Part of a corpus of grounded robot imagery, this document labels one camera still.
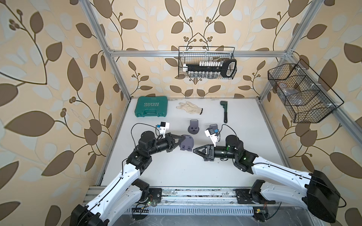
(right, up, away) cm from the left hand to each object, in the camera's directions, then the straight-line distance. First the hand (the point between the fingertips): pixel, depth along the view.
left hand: (183, 137), depth 68 cm
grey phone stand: (+7, +1, +29) cm, 30 cm away
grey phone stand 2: (+21, +3, +28) cm, 35 cm away
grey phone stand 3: (+2, -3, +2) cm, 5 cm away
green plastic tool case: (-25, +17, +41) cm, 51 cm away
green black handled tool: (+34, +19, +48) cm, 61 cm away
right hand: (+6, -7, +2) cm, 9 cm away
